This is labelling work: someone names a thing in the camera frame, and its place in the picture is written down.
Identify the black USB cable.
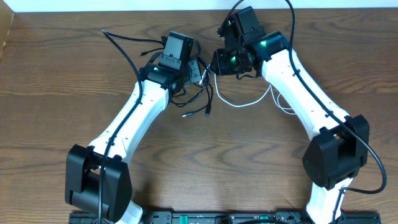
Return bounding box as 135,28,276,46
139,40,215,119

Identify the white USB cable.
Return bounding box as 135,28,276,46
210,63,298,116

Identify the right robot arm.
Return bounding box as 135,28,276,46
211,7,369,223

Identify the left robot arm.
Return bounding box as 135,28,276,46
65,31,199,223

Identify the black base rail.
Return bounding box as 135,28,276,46
68,208,382,224

